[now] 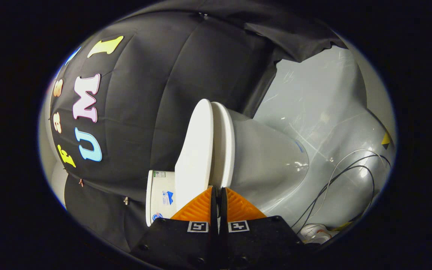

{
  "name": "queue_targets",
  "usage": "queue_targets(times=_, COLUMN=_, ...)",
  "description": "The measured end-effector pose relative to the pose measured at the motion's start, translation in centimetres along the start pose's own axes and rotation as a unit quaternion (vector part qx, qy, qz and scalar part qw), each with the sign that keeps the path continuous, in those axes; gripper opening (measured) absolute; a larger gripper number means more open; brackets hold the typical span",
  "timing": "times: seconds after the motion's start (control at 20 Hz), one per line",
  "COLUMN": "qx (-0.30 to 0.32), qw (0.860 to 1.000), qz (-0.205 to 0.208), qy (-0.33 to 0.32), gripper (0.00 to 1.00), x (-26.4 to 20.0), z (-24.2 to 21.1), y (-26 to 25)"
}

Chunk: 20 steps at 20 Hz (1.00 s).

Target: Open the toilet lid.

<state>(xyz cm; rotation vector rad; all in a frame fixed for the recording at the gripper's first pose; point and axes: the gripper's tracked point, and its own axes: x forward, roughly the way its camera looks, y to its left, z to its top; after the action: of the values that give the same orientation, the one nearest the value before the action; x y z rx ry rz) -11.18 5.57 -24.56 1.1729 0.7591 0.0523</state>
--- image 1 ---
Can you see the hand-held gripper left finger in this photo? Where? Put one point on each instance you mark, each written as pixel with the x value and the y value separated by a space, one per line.
pixel 213 210

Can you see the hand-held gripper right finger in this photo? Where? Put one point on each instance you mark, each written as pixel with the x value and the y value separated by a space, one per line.
pixel 223 210

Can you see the white toilet lid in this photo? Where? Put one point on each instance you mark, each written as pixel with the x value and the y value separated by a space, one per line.
pixel 195 150

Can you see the silver clip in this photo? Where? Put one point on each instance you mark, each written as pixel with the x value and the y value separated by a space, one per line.
pixel 126 200

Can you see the white shoe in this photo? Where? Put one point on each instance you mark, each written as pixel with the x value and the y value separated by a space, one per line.
pixel 313 232

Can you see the black backdrop cloth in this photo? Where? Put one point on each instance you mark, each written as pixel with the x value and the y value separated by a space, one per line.
pixel 152 105

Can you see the yellow floor sticker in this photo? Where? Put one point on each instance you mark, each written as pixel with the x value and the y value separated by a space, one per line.
pixel 386 140

